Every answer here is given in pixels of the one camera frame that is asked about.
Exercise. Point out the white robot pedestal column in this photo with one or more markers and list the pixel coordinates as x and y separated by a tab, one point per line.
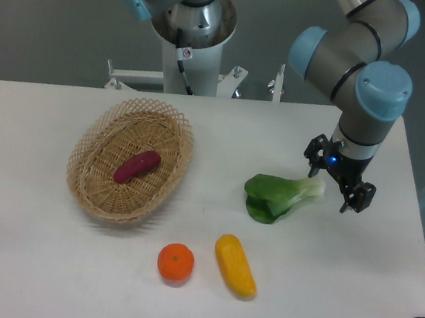
192	40

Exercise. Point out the yellow corn cob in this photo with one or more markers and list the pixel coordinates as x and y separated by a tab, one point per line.
234	267

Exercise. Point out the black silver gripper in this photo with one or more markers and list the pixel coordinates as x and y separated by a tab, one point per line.
345	161

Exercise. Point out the purple sweet potato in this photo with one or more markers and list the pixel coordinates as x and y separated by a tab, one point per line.
137	164

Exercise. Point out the orange tangerine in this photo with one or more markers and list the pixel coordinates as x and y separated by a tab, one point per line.
175	262

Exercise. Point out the green bok choy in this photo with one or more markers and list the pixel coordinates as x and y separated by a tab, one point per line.
270	197

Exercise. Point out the woven wicker oval basket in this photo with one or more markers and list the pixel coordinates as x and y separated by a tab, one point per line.
127	129

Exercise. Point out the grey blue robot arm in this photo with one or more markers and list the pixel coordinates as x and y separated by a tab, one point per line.
348	67

